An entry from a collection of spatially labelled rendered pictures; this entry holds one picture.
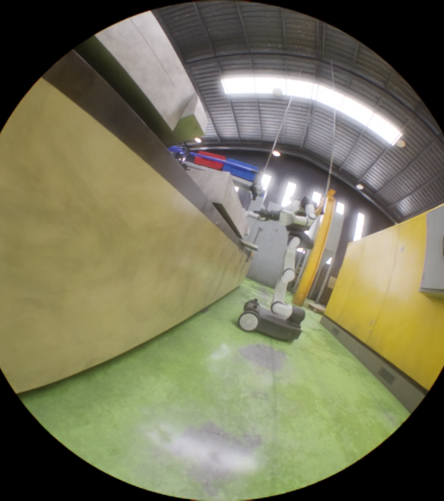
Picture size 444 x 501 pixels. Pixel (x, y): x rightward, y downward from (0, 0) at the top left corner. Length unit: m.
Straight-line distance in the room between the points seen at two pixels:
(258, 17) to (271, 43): 1.51
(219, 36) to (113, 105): 9.40
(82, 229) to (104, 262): 0.10
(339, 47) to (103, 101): 9.27
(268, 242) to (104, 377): 7.20
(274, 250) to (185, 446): 7.18
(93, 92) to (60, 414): 0.74
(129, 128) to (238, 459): 0.92
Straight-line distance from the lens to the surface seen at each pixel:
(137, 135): 0.39
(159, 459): 0.60
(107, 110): 0.35
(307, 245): 1.78
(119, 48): 0.41
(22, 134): 0.31
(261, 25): 9.31
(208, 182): 0.94
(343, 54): 9.43
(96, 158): 0.34
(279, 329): 1.63
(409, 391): 1.88
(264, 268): 7.27
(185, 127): 0.51
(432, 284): 1.73
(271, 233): 7.50
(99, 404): 0.65
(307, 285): 5.19
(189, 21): 9.89
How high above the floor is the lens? 0.58
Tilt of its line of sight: 1 degrees up
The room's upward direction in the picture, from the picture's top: 23 degrees clockwise
